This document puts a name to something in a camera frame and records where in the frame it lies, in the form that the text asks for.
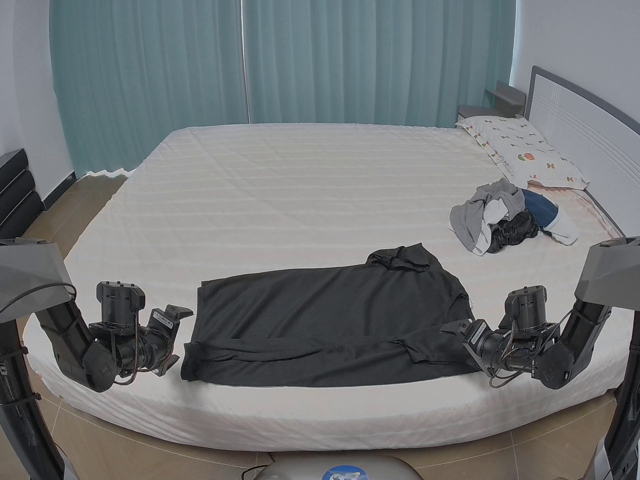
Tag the grey bedside table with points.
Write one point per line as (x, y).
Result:
(500, 98)

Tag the bed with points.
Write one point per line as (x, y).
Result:
(300, 193)

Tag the pile of clothes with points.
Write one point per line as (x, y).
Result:
(470, 223)

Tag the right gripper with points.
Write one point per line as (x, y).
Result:
(495, 353)

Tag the blue-green curtain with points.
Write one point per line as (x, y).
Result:
(375, 48)
(150, 68)

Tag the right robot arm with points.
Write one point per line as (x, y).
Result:
(605, 273)

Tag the black chest of drawers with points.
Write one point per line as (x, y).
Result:
(17, 193)

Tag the white printed pillow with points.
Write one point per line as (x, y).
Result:
(525, 153)

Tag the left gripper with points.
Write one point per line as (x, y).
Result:
(150, 350)

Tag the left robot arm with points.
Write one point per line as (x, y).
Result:
(65, 338)

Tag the black T-shirt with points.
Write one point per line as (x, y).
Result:
(325, 318)

